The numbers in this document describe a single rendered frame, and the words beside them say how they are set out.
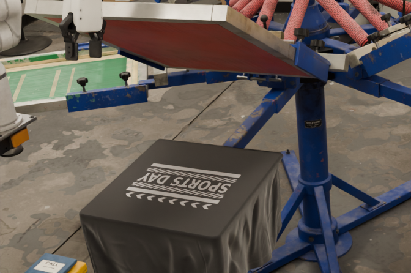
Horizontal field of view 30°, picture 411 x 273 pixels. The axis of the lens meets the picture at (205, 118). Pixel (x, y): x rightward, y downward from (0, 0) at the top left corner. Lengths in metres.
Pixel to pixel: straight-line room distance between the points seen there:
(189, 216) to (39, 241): 1.95
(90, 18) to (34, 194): 2.73
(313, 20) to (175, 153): 0.94
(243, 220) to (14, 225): 2.19
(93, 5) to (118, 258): 0.80
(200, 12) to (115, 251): 0.78
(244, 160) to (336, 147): 2.13
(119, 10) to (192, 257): 0.69
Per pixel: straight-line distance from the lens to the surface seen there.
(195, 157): 2.42
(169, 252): 2.13
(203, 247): 2.05
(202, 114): 5.01
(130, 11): 1.89
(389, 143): 4.49
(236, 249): 2.18
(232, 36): 1.94
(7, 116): 2.38
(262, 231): 2.33
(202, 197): 2.20
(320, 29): 3.11
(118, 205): 2.22
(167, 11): 1.84
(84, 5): 1.75
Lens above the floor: 2.06
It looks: 25 degrees down
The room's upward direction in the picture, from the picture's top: 7 degrees counter-clockwise
